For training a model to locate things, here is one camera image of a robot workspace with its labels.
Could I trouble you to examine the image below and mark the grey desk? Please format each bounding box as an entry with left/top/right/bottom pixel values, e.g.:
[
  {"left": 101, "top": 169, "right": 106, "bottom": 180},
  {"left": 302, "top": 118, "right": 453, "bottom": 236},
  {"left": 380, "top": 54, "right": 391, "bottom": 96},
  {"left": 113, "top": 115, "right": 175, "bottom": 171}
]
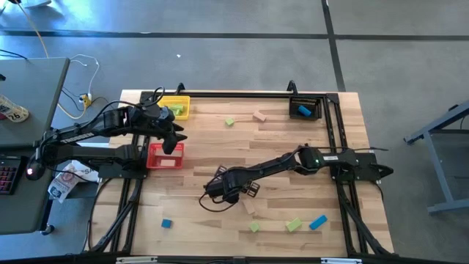
[{"left": 0, "top": 57, "right": 71, "bottom": 235}]

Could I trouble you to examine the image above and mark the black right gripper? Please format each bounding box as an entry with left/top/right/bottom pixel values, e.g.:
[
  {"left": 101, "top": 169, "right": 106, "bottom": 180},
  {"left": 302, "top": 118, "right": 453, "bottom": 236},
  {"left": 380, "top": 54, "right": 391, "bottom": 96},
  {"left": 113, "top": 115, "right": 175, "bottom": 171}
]
[{"left": 214, "top": 164, "right": 262, "bottom": 199}]

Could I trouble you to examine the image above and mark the yellow cable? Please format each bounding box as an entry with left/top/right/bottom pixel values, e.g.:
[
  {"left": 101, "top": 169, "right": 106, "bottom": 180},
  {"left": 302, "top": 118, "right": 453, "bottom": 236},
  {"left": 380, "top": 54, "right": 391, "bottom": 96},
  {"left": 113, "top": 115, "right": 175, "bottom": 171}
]
[{"left": 16, "top": 1, "right": 91, "bottom": 121}]

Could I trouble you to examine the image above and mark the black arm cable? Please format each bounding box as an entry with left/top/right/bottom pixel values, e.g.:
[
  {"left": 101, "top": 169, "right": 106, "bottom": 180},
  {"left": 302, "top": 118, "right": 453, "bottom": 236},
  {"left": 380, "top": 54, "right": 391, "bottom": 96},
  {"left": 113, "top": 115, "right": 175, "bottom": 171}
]
[
  {"left": 86, "top": 86, "right": 166, "bottom": 128},
  {"left": 199, "top": 144, "right": 390, "bottom": 214}
]

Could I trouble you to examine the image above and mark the white table bracket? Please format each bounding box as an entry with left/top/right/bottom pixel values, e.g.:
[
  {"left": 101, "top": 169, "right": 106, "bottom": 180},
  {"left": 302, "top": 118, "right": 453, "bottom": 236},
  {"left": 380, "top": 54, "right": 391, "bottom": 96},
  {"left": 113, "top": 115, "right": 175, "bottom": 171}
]
[
  {"left": 116, "top": 256, "right": 158, "bottom": 264},
  {"left": 320, "top": 257, "right": 363, "bottom": 264}
]

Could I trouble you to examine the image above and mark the black keyboard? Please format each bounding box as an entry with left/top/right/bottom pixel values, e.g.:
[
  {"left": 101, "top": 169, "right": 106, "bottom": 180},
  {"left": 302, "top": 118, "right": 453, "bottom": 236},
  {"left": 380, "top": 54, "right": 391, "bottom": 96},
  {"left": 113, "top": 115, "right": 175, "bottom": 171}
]
[{"left": 0, "top": 155, "right": 20, "bottom": 195}]

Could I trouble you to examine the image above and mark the white cable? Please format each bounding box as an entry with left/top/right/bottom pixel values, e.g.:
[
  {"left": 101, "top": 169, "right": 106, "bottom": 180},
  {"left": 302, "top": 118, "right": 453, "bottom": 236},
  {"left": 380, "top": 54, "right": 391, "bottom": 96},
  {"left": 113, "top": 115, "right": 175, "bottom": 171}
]
[{"left": 69, "top": 54, "right": 100, "bottom": 97}]

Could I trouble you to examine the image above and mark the green rectangular block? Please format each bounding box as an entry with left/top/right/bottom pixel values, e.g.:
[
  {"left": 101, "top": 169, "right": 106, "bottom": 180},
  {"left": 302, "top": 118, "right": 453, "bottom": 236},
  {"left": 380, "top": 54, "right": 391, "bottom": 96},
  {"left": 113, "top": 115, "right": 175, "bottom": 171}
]
[{"left": 285, "top": 217, "right": 304, "bottom": 233}]

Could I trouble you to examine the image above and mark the long natural wood block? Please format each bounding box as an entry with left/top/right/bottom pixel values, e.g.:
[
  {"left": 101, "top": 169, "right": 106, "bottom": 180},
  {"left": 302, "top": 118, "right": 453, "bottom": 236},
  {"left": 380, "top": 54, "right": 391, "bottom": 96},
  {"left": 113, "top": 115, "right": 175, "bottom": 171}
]
[{"left": 243, "top": 198, "right": 258, "bottom": 216}]

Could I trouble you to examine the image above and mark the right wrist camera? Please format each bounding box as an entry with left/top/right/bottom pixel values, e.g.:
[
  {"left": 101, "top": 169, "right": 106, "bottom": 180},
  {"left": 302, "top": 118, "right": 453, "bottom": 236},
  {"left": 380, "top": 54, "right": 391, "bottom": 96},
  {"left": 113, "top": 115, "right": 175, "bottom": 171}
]
[{"left": 204, "top": 179, "right": 241, "bottom": 205}]

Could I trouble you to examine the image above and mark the white labelled bottle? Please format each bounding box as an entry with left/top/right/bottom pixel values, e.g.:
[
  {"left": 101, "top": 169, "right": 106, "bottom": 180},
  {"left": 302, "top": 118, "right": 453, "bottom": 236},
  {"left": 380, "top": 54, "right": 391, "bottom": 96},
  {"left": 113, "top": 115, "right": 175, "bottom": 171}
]
[{"left": 0, "top": 94, "right": 30, "bottom": 124}]

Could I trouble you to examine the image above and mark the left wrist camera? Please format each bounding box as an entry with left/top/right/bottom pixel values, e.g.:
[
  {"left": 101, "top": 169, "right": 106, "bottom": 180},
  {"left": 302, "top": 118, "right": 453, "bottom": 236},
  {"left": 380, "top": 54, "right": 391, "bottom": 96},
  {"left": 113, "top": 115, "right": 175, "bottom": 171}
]
[{"left": 158, "top": 107, "right": 176, "bottom": 122}]

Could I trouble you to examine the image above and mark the blue rectangular block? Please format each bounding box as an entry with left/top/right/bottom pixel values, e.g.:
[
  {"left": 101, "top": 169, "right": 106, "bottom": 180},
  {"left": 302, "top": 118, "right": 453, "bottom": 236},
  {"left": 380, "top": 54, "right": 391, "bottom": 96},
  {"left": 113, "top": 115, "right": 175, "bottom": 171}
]
[{"left": 309, "top": 214, "right": 329, "bottom": 231}]

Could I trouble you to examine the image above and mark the white printed plastic bag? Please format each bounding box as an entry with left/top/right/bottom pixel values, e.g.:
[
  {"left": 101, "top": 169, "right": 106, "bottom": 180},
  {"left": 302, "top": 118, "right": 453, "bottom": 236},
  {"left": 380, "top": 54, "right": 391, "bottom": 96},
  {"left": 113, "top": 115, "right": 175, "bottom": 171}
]
[{"left": 47, "top": 163, "right": 100, "bottom": 205}]

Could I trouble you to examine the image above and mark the black plastic basket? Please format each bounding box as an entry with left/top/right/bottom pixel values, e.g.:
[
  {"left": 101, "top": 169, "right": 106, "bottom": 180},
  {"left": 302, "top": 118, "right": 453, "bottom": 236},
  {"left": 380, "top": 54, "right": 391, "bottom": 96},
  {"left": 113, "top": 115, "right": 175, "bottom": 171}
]
[{"left": 288, "top": 95, "right": 323, "bottom": 120}]

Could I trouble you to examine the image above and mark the yellow plastic basket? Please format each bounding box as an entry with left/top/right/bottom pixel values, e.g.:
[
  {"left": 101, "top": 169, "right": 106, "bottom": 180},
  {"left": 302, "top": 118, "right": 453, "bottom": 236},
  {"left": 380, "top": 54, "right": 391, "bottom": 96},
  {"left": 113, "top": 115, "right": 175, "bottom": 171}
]
[{"left": 157, "top": 95, "right": 191, "bottom": 121}]

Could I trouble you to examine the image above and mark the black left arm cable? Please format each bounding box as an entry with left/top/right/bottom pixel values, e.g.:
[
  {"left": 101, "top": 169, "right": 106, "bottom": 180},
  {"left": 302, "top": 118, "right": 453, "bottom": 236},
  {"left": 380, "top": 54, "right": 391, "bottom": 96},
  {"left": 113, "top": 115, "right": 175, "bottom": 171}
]
[{"left": 86, "top": 86, "right": 166, "bottom": 128}]

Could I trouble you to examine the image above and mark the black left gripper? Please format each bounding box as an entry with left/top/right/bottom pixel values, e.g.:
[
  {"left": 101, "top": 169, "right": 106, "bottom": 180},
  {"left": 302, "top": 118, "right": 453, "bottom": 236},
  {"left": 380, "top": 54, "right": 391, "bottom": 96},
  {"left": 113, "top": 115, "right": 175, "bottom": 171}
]
[{"left": 130, "top": 104, "right": 188, "bottom": 156}]

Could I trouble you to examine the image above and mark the grey metal table frame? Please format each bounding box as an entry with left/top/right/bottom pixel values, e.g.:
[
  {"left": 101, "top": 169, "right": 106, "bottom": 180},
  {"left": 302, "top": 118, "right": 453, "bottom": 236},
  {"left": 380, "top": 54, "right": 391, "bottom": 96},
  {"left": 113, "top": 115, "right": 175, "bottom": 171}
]
[{"left": 402, "top": 100, "right": 469, "bottom": 216}]

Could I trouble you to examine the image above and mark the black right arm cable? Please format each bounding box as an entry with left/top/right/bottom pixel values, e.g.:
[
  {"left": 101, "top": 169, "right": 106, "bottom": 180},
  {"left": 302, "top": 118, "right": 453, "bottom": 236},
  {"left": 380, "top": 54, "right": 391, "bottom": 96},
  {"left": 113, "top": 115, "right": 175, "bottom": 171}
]
[{"left": 199, "top": 144, "right": 390, "bottom": 214}]

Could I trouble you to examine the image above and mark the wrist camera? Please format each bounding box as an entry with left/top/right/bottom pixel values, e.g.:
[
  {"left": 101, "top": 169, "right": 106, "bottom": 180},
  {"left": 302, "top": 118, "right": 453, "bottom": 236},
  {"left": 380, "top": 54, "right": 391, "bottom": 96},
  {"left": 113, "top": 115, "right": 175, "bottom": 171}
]
[
  {"left": 204, "top": 179, "right": 241, "bottom": 205},
  {"left": 158, "top": 107, "right": 176, "bottom": 122}
]

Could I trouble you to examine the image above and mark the red plastic basket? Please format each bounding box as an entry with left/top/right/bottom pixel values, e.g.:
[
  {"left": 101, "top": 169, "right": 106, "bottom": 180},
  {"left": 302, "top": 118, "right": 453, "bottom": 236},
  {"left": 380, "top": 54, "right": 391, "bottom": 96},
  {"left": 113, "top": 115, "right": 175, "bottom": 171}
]
[{"left": 146, "top": 142, "right": 185, "bottom": 170}]

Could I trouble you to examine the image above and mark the black aluminium rig frame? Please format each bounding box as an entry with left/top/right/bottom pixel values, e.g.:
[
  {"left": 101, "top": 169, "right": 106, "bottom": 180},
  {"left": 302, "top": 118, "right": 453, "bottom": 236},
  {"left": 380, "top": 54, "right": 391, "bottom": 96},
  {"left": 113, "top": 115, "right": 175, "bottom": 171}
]
[{"left": 86, "top": 89, "right": 395, "bottom": 257}]

